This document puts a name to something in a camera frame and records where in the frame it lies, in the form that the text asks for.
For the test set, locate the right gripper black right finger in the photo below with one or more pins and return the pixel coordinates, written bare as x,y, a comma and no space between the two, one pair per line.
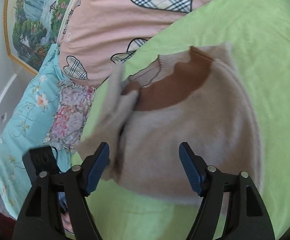
246,218

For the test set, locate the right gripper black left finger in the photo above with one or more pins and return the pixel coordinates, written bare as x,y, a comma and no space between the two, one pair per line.
54,192

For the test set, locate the beige knit sweater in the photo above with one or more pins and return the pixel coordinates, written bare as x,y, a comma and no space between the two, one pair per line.
193,96

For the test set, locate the person's left hand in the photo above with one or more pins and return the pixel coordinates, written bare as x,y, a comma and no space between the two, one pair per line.
67,225

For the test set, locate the turquoise floral blanket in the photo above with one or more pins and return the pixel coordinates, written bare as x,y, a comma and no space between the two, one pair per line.
28,128

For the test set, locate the pink floral fabric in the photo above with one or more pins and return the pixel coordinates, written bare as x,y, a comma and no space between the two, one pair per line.
71,115

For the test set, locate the pink quilt with plaid hearts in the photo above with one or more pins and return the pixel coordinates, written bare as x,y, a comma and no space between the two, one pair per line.
101,33

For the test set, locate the landscape painting with gold frame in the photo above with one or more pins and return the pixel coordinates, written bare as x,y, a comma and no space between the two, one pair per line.
31,27

